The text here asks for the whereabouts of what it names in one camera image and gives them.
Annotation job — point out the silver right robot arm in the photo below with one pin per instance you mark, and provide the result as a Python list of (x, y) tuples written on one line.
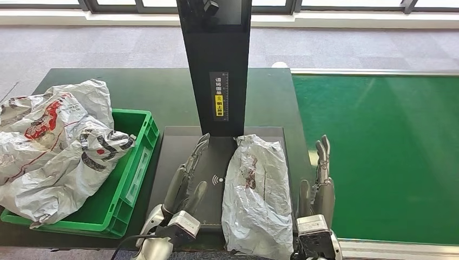
[(336, 247)]

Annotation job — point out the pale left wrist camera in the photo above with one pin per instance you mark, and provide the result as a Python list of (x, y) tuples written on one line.
[(183, 226)]

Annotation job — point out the aluminium conveyor frame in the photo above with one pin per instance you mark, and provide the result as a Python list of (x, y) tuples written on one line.
[(358, 71)]

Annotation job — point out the grey parcel bag red logo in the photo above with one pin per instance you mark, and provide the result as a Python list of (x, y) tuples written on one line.
[(61, 183), (71, 104)]

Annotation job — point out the black yellow label sticker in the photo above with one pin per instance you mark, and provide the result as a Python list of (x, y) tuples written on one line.
[(219, 106)]

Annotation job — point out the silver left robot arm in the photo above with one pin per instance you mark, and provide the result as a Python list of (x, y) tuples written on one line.
[(152, 244)]

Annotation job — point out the green plastic crate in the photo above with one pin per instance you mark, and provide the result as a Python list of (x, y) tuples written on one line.
[(122, 190)]

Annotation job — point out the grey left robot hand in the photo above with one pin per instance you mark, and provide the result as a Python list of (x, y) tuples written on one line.
[(177, 190)]

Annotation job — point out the dark green table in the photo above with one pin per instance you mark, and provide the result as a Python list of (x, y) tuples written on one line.
[(143, 89)]

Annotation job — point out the white window sill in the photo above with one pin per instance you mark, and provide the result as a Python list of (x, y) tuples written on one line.
[(340, 19)]

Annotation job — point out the green conveyor belt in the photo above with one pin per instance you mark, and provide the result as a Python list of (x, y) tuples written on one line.
[(376, 143)]

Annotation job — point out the white round cap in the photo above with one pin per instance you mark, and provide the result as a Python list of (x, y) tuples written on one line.
[(279, 65)]

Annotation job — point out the grey parcel bag brown stains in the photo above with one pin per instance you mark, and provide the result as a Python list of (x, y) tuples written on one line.
[(258, 208)]

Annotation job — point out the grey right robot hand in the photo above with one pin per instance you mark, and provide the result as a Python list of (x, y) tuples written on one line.
[(324, 201)]

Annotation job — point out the dark window frame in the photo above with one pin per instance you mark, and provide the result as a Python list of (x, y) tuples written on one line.
[(107, 8)]

